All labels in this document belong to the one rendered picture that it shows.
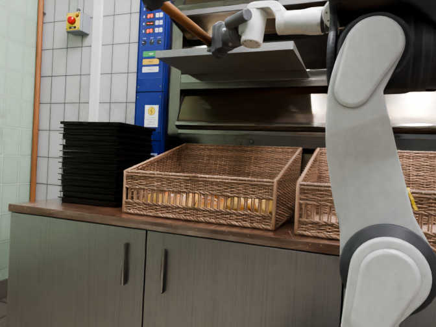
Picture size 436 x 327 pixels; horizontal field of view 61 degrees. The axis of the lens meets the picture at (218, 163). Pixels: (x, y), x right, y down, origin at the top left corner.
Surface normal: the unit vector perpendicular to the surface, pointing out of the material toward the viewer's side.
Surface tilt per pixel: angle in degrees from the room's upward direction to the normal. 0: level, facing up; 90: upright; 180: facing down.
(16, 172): 90
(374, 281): 90
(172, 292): 90
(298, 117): 70
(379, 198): 90
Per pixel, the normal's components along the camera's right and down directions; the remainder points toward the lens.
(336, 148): -0.21, 0.39
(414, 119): -0.32, -0.35
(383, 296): -0.37, -0.01
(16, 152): 0.93, 0.05
